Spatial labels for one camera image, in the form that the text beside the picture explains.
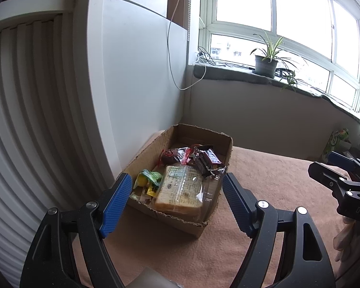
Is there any green candy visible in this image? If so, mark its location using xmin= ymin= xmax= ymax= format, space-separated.
xmin=139 ymin=170 xmax=162 ymax=183

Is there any white window frame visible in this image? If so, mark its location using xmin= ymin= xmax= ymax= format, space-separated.
xmin=198 ymin=0 xmax=360 ymax=123

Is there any clear dark cake packet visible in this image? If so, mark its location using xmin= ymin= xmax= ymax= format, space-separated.
xmin=159 ymin=147 xmax=192 ymax=167

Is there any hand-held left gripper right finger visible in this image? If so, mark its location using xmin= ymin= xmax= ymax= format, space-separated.
xmin=222 ymin=172 xmax=336 ymax=288

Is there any red clear snack packet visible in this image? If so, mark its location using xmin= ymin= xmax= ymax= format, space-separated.
xmin=180 ymin=145 xmax=198 ymax=165

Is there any white cabinet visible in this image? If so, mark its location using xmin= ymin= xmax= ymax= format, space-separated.
xmin=72 ymin=0 xmax=192 ymax=183

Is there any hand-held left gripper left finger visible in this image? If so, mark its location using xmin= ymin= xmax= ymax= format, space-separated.
xmin=19 ymin=172 xmax=133 ymax=288

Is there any green gift bag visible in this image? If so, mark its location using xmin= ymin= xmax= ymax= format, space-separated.
xmin=322 ymin=128 xmax=350 ymax=161

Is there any person's right hand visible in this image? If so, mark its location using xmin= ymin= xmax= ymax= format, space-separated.
xmin=333 ymin=216 xmax=360 ymax=264

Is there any black cable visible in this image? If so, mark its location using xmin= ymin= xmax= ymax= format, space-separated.
xmin=198 ymin=46 xmax=255 ymax=69

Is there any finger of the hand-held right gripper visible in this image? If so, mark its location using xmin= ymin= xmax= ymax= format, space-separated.
xmin=327 ymin=151 xmax=360 ymax=183
xmin=307 ymin=161 xmax=353 ymax=192

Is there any white ribbed cabinet door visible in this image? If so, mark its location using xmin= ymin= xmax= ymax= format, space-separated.
xmin=0 ymin=0 xmax=120 ymax=279

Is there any potted spider plant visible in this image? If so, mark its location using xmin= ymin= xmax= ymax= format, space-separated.
xmin=250 ymin=29 xmax=308 ymax=92

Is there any white cable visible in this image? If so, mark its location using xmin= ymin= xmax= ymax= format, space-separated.
xmin=167 ymin=0 xmax=207 ymax=91

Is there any clear bread packet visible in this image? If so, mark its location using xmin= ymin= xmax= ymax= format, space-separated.
xmin=151 ymin=165 xmax=212 ymax=219

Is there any white bead blind cord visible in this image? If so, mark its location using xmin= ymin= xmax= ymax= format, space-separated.
xmin=186 ymin=0 xmax=192 ymax=41

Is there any brown cardboard box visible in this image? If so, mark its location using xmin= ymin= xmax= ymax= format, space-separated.
xmin=126 ymin=124 xmax=234 ymax=239

